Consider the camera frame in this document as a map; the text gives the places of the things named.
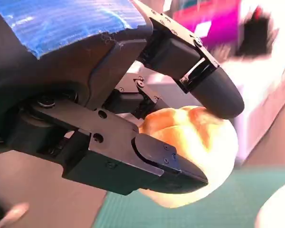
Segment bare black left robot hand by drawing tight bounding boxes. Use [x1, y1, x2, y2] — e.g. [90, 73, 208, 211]
[0, 0, 245, 197]

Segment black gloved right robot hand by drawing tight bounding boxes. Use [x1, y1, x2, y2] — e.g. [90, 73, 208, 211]
[237, 6, 280, 57]

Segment round toy bread roll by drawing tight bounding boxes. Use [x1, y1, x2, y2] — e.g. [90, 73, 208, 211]
[138, 105, 239, 209]

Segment pink bowl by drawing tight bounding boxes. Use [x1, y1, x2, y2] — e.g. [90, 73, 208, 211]
[254, 180, 285, 228]

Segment magenta board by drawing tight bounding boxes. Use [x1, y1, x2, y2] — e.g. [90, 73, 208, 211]
[173, 0, 243, 48]

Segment person's beige shoe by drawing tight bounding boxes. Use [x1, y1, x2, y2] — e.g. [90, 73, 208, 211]
[0, 201, 30, 226]

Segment green cutting mat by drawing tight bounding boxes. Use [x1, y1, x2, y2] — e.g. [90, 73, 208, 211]
[92, 166, 285, 228]

